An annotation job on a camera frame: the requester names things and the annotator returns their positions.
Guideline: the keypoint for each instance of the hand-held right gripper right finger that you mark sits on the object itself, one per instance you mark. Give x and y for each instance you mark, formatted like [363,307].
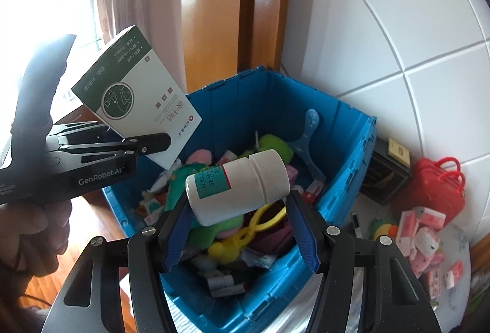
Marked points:
[302,233]

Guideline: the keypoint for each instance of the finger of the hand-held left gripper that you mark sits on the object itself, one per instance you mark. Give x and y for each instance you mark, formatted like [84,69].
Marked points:
[149,144]

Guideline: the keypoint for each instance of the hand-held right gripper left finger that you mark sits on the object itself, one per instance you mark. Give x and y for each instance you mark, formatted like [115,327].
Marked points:
[178,237]

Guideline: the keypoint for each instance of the green white box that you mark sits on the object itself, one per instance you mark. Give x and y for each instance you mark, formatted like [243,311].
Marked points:
[137,99]

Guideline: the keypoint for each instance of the white bottle with teal label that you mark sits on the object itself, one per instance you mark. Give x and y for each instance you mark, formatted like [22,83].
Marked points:
[237,187]

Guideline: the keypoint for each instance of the blue plastic crate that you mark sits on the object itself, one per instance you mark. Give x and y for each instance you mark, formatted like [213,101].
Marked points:
[337,141]

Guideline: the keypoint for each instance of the person's left hand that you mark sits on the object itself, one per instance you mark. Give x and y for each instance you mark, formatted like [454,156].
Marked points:
[38,229]

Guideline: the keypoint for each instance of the maroon cloth pouch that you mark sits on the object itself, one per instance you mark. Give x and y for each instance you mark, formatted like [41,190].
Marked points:
[275,239]

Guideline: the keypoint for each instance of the black silver long box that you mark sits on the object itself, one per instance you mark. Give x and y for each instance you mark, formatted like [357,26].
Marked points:
[356,225]

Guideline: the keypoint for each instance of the yellow plastic toy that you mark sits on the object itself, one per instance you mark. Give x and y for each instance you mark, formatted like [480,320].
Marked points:
[245,233]

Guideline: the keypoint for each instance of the yellow duck plush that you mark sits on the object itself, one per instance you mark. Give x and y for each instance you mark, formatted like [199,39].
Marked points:
[382,229]

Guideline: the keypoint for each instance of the lime green plush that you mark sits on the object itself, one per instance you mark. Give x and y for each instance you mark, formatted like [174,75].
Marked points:
[276,145]

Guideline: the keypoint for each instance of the blue plastic curved toy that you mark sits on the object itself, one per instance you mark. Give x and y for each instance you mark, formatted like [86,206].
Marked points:
[308,137]

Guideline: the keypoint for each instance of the pile of pink tissue packets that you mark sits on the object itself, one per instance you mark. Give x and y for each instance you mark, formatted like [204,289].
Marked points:
[425,237]

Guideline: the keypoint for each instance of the small beige box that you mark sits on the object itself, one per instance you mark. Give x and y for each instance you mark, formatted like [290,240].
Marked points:
[399,152]

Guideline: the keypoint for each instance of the red carrying case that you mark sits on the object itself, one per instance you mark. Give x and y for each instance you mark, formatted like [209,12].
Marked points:
[432,189]

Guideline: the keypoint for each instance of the wooden door frame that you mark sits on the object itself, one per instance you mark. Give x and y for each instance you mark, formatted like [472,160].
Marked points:
[237,3]

